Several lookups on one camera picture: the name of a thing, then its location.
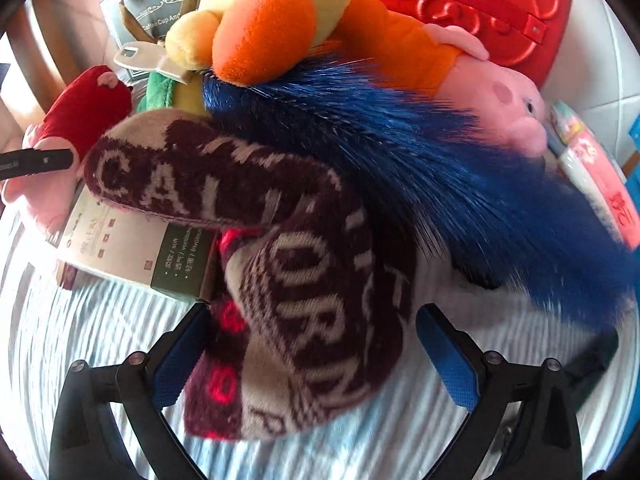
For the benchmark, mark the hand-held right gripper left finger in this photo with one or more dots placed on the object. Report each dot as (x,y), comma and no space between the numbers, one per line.
(170,375)

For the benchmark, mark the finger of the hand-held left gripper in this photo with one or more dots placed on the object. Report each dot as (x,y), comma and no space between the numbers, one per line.
(40,160)

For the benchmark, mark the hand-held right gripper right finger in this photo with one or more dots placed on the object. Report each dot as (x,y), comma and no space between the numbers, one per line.
(450,360)

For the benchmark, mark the pink pig plush red dress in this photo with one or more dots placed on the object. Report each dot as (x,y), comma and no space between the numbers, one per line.
(85,105)

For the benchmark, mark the maroon lettered knit scarf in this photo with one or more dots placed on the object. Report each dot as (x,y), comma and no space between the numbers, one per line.
(300,285)

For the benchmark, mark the blue plastic crate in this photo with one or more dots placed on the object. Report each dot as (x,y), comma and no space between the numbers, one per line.
(634,135)

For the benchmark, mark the white box green end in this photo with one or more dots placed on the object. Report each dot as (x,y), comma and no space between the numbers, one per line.
(125,245)

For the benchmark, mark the brown wooden furniture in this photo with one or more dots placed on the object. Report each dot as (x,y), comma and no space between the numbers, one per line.
(40,35)

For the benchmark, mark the green plush toy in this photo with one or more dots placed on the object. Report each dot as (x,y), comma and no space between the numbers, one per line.
(160,92)

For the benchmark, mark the black gift bag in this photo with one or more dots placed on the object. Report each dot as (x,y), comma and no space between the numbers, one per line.
(145,10)

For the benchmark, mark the blue faux fur collar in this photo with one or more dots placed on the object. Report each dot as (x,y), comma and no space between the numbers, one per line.
(400,160)

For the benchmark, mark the pink tissue pack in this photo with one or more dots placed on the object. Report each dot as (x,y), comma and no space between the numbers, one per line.
(605,180)

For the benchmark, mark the yellow duck plush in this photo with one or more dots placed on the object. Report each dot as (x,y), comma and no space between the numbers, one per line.
(260,25)

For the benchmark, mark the pastel small tissue pack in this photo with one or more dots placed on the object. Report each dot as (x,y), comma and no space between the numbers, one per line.
(567,120)

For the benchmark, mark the pink pig plush orange dress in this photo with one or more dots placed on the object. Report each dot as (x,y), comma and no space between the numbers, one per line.
(505,95)

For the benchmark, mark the red hard-shell suitcase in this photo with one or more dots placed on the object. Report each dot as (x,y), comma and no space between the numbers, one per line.
(500,0)

